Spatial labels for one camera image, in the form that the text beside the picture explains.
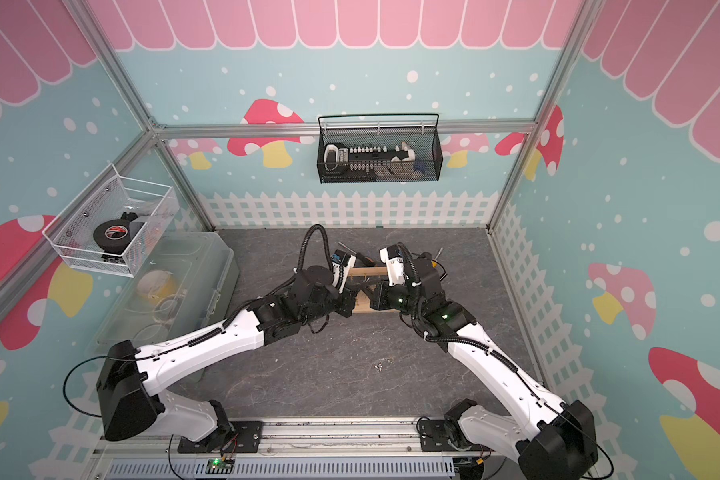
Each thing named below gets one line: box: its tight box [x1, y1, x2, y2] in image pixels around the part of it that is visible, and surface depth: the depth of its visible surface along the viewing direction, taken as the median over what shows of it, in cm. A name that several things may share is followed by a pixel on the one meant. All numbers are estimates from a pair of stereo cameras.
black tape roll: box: [93, 219, 131, 254], surface depth 71 cm
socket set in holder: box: [324, 142, 416, 180], surface depth 90 cm
